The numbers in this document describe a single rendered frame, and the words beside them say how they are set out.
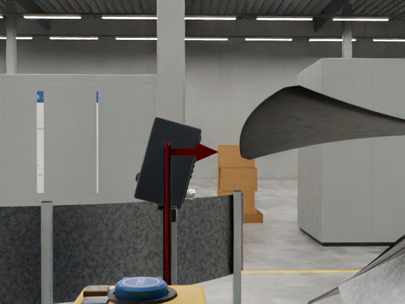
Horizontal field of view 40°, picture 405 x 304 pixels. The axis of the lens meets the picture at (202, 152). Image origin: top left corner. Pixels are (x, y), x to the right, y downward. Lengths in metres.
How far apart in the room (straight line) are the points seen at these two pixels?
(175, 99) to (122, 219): 2.64
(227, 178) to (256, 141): 8.02
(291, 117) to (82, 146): 6.15
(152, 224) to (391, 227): 4.92
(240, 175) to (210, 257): 6.07
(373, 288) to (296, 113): 0.25
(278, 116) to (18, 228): 1.84
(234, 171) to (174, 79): 3.99
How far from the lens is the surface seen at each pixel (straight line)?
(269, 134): 0.69
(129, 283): 0.44
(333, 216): 6.86
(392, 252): 0.81
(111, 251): 2.42
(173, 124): 1.25
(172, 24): 5.03
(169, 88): 4.94
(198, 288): 0.46
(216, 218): 2.71
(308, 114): 0.62
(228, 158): 8.71
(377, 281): 0.73
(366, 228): 6.99
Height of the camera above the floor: 1.19
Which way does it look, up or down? level
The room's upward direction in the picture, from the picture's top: straight up
